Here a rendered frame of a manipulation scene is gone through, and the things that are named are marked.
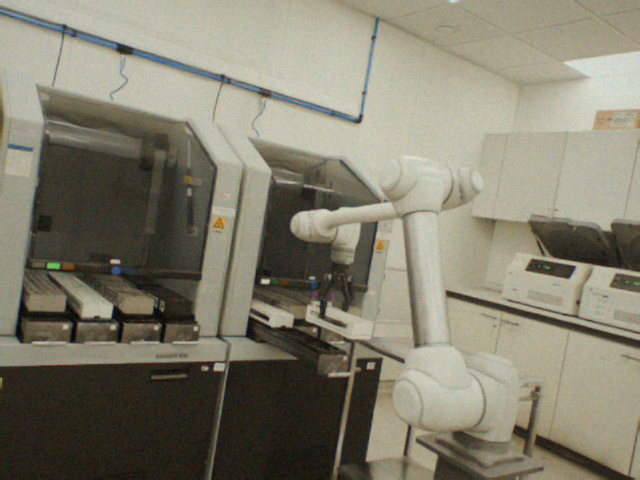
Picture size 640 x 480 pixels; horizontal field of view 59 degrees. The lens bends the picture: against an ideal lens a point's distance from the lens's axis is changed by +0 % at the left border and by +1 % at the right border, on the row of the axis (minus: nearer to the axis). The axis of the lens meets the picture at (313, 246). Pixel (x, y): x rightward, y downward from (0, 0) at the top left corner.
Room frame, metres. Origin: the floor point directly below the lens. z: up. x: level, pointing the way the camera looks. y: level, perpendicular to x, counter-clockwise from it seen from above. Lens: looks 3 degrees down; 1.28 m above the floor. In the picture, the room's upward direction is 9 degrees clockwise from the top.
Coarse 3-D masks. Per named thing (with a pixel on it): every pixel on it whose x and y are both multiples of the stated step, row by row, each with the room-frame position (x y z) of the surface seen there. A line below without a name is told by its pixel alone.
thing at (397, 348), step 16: (352, 352) 2.27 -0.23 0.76; (384, 352) 2.12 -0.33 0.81; (400, 352) 2.13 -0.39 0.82; (464, 352) 2.33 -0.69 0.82; (352, 368) 2.27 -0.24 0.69; (352, 384) 2.27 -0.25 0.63; (528, 384) 1.99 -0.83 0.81; (544, 384) 2.05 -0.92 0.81; (528, 400) 1.94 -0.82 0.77; (336, 432) 2.28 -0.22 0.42; (528, 432) 2.06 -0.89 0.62; (336, 448) 2.27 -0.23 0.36; (528, 448) 2.05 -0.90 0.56; (336, 464) 2.27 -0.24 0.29; (352, 464) 2.32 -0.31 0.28; (368, 464) 2.34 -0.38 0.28; (384, 464) 2.37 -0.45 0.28; (400, 464) 2.40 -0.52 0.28; (416, 464) 2.43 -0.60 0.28
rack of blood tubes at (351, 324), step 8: (328, 312) 2.14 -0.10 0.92; (336, 312) 2.17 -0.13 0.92; (344, 312) 2.20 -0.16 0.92; (312, 320) 2.21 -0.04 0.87; (320, 320) 2.17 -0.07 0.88; (328, 320) 2.18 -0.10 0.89; (336, 320) 2.21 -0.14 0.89; (344, 320) 2.05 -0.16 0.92; (352, 320) 2.05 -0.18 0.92; (360, 320) 2.08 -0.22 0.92; (328, 328) 2.12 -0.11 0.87; (336, 328) 2.08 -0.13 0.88; (344, 328) 2.18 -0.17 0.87; (352, 328) 2.01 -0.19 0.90; (360, 328) 2.03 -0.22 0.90; (368, 328) 2.06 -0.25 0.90; (344, 336) 2.04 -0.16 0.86; (352, 336) 2.02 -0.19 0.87; (360, 336) 2.04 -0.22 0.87; (368, 336) 2.06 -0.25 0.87
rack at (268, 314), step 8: (256, 304) 2.41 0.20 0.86; (264, 304) 2.44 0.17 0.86; (256, 312) 2.42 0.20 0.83; (264, 312) 2.29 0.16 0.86; (272, 312) 2.28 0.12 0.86; (280, 312) 2.31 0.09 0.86; (264, 320) 2.28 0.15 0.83; (272, 320) 2.23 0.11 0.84; (280, 320) 2.25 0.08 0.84; (288, 320) 2.27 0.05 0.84
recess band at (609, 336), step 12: (468, 300) 4.39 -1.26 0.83; (480, 300) 4.30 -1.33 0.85; (516, 312) 4.04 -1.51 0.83; (528, 312) 3.97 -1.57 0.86; (552, 324) 3.82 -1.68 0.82; (564, 324) 3.75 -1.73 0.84; (576, 324) 3.68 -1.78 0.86; (600, 336) 3.55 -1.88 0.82; (612, 336) 3.49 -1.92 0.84; (624, 336) 3.44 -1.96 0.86
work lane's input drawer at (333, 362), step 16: (256, 320) 2.32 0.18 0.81; (256, 336) 2.28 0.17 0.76; (272, 336) 2.19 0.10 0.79; (288, 336) 2.12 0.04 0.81; (304, 336) 2.21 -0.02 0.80; (288, 352) 2.09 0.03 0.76; (304, 352) 2.01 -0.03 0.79; (320, 352) 1.95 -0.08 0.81; (336, 352) 1.98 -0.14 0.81; (320, 368) 1.94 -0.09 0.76; (336, 368) 1.98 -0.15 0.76
